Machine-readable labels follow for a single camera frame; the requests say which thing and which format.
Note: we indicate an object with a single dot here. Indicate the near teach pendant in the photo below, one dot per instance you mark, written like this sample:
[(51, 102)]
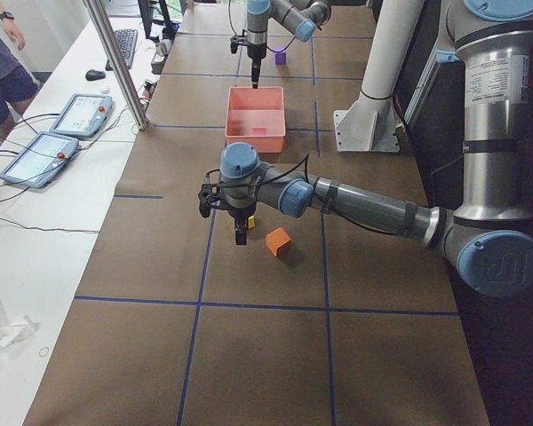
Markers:
[(37, 164)]

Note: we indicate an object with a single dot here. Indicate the purple foam block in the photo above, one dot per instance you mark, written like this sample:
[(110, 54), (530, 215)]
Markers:
[(280, 58)]

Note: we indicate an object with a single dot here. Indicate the yellow foam block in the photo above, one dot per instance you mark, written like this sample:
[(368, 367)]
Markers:
[(251, 222)]

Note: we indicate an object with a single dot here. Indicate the black monitor stand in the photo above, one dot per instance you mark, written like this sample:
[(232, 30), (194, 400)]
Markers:
[(156, 20)]

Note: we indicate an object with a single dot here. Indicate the pink plastic bin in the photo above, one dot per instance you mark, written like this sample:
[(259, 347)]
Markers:
[(257, 108)]

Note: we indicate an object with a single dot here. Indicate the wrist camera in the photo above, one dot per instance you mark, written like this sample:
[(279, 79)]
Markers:
[(209, 198), (237, 41)]

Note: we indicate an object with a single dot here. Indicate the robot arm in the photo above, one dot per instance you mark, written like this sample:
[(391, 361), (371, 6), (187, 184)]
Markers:
[(486, 236), (300, 18)]

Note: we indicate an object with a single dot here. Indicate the orange foam block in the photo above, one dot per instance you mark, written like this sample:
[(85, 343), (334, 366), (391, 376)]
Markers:
[(278, 241)]

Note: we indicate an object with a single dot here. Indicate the teach pendant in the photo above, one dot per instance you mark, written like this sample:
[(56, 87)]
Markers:
[(83, 115), (37, 164)]

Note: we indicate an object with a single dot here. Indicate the black keyboard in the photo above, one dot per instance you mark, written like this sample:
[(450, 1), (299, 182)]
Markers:
[(126, 40)]

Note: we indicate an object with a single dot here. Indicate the white power strip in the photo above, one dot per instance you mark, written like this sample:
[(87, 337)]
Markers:
[(162, 50)]

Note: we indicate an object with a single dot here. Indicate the person in dark clothes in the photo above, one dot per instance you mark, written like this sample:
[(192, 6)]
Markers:
[(17, 89)]

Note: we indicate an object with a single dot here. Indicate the aluminium frame post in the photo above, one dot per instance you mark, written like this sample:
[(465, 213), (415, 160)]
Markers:
[(105, 31)]

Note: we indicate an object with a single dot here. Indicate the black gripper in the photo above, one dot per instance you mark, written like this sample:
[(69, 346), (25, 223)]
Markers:
[(254, 52), (238, 216)]

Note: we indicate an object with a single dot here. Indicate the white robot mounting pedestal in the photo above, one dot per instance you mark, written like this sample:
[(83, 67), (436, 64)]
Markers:
[(368, 125)]

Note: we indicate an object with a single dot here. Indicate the crumpled white paper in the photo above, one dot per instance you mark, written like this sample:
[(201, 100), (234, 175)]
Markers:
[(10, 333)]

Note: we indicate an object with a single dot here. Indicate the far teach pendant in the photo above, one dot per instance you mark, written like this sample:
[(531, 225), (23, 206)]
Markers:
[(83, 115)]

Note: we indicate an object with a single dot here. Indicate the black computer mouse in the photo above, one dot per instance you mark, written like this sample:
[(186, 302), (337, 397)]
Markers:
[(94, 75)]

